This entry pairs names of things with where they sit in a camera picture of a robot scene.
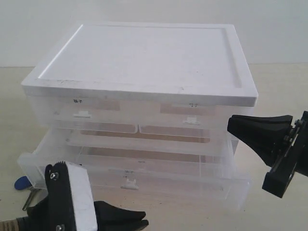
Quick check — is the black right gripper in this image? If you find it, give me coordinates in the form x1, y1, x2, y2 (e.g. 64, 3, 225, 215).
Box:
227, 111, 308, 198

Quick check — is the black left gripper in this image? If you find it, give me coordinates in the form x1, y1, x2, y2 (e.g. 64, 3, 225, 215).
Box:
28, 162, 149, 231

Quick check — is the wide translucent drawer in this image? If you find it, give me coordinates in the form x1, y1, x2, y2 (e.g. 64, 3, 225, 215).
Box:
17, 129, 250, 209
75, 147, 235, 177

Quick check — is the top right small drawer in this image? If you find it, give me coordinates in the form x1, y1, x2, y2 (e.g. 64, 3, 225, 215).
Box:
139, 103, 233, 138

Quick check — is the small drawer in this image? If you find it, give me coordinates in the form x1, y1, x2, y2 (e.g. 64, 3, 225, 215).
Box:
139, 103, 233, 138
52, 98, 138, 133

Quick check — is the key bunch with blue tag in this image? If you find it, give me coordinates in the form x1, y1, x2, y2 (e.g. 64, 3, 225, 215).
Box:
14, 176, 41, 211

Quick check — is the top left small drawer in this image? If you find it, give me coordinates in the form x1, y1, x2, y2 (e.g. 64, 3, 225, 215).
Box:
52, 98, 138, 133

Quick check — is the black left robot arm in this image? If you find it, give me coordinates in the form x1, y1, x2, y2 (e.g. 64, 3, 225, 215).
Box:
0, 162, 149, 231

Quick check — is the white translucent drawer cabinet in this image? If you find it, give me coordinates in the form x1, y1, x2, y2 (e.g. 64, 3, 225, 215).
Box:
21, 23, 258, 150

